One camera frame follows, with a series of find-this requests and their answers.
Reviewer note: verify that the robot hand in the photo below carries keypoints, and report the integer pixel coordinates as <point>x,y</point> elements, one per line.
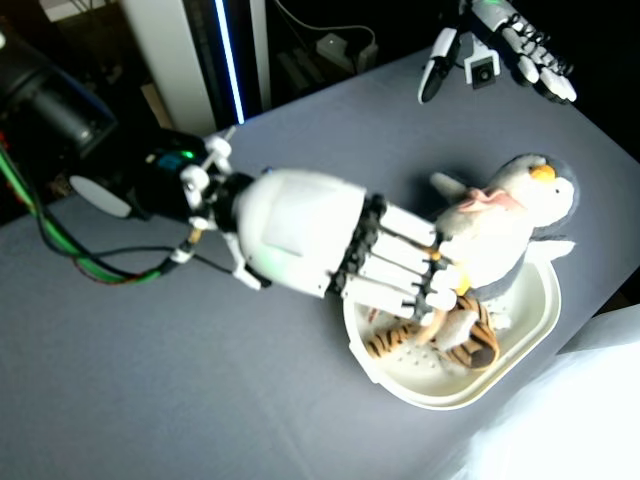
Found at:
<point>300,225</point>
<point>537,57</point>

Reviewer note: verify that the plush penguin toy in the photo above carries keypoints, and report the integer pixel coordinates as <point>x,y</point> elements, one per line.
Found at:
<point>490,230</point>

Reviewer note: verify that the plush tiger toy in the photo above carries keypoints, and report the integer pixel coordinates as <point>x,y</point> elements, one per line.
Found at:
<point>475,340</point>

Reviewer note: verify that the white plastic basin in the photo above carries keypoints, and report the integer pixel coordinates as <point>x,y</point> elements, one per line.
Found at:
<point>520,345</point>

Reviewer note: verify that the white power adapter box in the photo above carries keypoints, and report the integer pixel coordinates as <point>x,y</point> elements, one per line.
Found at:
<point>345,52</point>

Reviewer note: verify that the grey table cloth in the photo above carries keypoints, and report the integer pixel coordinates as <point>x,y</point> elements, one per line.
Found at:
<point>200,375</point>

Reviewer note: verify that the white pillar with blue light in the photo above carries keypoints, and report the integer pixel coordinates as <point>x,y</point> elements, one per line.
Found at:
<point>180,55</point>

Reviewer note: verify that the white backdrop sheet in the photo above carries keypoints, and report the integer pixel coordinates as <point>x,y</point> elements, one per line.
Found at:
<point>575,415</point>

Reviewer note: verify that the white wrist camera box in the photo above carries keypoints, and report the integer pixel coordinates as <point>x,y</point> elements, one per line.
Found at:
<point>482,71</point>

